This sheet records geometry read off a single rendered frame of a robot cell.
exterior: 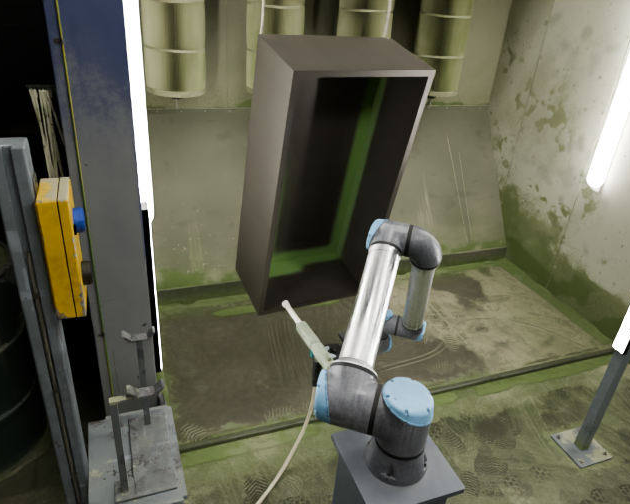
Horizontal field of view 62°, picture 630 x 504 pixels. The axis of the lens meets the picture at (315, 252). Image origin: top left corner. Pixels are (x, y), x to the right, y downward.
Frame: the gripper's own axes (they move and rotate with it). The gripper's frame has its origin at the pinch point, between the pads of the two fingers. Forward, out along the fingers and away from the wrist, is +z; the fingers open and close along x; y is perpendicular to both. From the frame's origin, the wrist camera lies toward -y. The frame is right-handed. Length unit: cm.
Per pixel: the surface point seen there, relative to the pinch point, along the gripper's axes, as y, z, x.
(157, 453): -29, 76, -48
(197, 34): -101, 7, 150
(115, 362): -21, 79, 0
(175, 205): -2, 20, 150
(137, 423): -29, 79, -36
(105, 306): -43, 80, 1
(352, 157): -61, -45, 64
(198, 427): 48, 44, 22
